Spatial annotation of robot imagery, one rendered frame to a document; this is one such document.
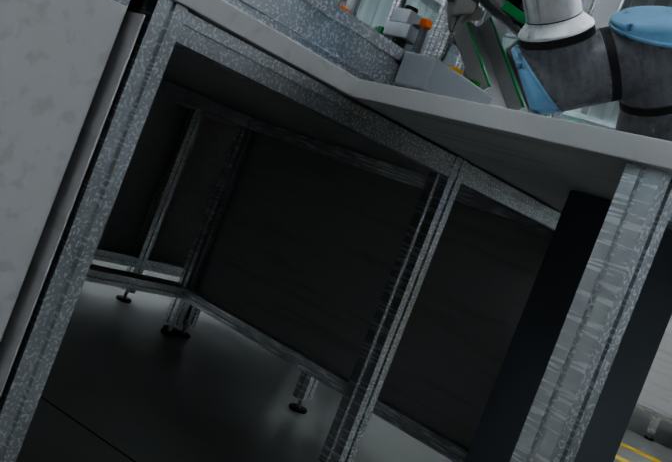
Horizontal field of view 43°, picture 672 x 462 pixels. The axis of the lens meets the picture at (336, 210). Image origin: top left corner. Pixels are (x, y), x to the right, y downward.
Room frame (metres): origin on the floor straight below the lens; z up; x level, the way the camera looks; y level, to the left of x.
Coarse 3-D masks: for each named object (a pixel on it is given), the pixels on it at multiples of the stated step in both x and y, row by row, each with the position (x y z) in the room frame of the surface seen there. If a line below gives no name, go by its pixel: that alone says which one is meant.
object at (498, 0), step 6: (492, 0) 1.87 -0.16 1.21; (498, 0) 1.86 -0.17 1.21; (504, 0) 1.84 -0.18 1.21; (510, 0) 2.00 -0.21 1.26; (516, 0) 1.99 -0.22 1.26; (498, 6) 1.85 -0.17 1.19; (504, 6) 1.84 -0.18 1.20; (510, 6) 1.85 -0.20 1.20; (516, 6) 1.99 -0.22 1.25; (504, 12) 1.85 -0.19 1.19; (510, 12) 1.86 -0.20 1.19; (516, 12) 1.87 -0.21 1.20; (522, 12) 1.87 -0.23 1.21; (516, 18) 1.88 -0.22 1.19; (522, 18) 1.88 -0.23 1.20; (522, 24) 1.90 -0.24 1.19
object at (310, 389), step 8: (192, 312) 3.03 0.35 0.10; (184, 320) 3.03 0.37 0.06; (192, 320) 3.04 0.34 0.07; (184, 328) 3.04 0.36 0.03; (184, 336) 3.02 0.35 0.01; (304, 376) 2.64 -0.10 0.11; (296, 384) 2.65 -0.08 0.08; (304, 384) 2.63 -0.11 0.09; (312, 384) 2.65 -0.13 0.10; (296, 392) 2.65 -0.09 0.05; (304, 392) 2.63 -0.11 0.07; (312, 392) 2.65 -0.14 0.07; (304, 400) 2.63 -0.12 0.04; (296, 408) 2.63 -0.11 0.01; (304, 408) 2.66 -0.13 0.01
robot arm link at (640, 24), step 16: (624, 16) 1.29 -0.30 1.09; (640, 16) 1.28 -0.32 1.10; (656, 16) 1.27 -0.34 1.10; (608, 32) 1.29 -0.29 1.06; (624, 32) 1.26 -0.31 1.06; (640, 32) 1.24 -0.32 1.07; (656, 32) 1.24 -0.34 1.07; (608, 48) 1.27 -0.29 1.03; (624, 48) 1.26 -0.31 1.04; (640, 48) 1.25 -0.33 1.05; (656, 48) 1.25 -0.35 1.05; (624, 64) 1.26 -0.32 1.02; (640, 64) 1.26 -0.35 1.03; (656, 64) 1.26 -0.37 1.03; (624, 80) 1.27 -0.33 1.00; (640, 80) 1.27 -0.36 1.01; (656, 80) 1.27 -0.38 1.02; (624, 96) 1.30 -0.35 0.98; (640, 96) 1.29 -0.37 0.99; (656, 96) 1.28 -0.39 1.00
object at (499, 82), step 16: (464, 32) 1.91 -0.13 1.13; (480, 32) 2.05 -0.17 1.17; (496, 32) 2.01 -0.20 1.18; (464, 48) 1.89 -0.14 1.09; (480, 48) 2.00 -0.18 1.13; (496, 48) 2.00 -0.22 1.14; (464, 64) 1.88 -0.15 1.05; (480, 64) 1.84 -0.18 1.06; (496, 64) 1.98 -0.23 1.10; (480, 80) 1.83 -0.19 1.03; (496, 80) 1.97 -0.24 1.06; (512, 80) 1.93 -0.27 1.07; (496, 96) 1.91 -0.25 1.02; (512, 96) 1.92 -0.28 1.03
